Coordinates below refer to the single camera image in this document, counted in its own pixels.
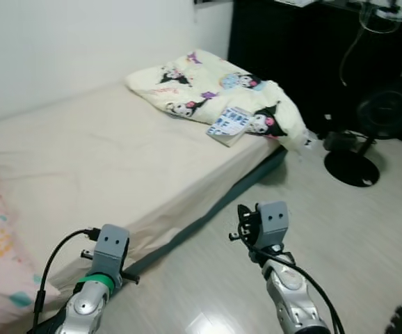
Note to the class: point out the blue white lettered book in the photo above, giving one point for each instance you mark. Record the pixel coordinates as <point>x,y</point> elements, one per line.
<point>230,124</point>

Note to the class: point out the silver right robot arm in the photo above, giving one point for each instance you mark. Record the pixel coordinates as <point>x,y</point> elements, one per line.
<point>291,299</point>

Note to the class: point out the black standing fan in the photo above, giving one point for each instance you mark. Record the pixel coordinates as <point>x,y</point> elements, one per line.
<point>354,170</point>

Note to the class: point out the cream sheeted bed mattress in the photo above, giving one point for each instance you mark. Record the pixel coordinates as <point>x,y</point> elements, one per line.
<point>103,160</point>

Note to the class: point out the cream cartoon print blanket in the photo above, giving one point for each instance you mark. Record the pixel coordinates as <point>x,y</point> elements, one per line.
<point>201,87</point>

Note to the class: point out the black wardrobe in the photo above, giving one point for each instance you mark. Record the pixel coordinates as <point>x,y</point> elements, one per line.
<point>291,56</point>

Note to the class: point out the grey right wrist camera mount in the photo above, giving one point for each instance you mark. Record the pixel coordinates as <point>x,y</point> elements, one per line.
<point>274,223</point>

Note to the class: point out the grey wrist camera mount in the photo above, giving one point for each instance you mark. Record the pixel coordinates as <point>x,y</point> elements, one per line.
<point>274,223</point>
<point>110,247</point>

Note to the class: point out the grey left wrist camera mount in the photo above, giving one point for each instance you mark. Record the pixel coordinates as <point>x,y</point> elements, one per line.
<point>110,247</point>

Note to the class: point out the dark teal bed frame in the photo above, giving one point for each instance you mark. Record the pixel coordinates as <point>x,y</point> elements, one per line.
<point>256,175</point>

